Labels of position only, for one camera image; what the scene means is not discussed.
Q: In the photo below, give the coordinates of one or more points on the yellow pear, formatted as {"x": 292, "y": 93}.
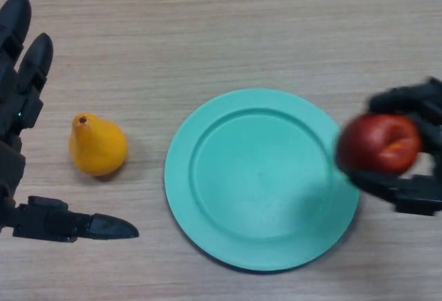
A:
{"x": 96, "y": 149}

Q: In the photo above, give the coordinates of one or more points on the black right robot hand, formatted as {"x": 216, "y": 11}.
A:
{"x": 414, "y": 197}

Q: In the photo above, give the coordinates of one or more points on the green round plate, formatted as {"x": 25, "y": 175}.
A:
{"x": 255, "y": 176}

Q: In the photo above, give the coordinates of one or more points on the red apple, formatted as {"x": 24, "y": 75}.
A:
{"x": 373, "y": 145}

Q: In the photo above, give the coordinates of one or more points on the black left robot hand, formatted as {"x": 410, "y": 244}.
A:
{"x": 17, "y": 107}

